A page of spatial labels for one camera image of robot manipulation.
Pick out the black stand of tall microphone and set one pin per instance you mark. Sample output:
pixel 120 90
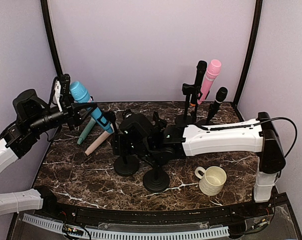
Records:
pixel 186 90

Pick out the black left corner post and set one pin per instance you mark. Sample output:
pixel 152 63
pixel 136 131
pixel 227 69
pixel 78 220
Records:
pixel 50 37

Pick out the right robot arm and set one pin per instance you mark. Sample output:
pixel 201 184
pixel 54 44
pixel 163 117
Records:
pixel 138 138

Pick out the black stand of pink microphone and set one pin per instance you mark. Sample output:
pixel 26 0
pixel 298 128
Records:
pixel 184 119

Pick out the black corner post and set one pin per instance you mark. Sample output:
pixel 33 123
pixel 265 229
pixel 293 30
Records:
pixel 249 52
pixel 50 37

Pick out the beige microphone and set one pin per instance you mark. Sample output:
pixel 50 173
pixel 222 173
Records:
pixel 97 143

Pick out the tall black microphone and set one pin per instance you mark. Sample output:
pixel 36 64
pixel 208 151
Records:
pixel 199 75

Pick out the black stand of green microphone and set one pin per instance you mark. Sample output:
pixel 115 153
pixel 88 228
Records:
pixel 155 180

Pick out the black right corner post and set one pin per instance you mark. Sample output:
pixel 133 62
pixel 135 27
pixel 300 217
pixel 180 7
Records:
pixel 249 52

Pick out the pink microphone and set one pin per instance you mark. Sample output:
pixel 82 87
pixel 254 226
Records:
pixel 212 72

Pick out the black stand of blue microphone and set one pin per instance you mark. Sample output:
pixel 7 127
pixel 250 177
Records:
pixel 124 165

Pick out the mint green microphone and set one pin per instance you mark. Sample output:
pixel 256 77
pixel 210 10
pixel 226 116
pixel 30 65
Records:
pixel 86 131

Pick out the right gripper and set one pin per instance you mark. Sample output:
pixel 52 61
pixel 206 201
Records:
pixel 119 148

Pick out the black stand of beige microphone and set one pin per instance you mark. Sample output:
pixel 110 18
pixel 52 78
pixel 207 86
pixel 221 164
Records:
pixel 160 124

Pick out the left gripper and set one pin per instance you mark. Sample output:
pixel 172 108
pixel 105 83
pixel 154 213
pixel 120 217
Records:
pixel 73 116

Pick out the small black microphone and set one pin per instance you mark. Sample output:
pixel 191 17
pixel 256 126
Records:
pixel 214 107

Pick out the cream ribbed mug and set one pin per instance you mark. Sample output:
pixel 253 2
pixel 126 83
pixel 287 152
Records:
pixel 211 180

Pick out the black front rail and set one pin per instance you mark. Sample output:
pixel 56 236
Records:
pixel 230 214

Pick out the black stand of small microphone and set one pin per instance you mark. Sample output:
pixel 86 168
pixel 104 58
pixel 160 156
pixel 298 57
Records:
pixel 202 122

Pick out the white cable duct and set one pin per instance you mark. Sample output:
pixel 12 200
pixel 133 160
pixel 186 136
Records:
pixel 117 232

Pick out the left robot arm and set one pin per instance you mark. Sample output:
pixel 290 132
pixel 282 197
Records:
pixel 34 117

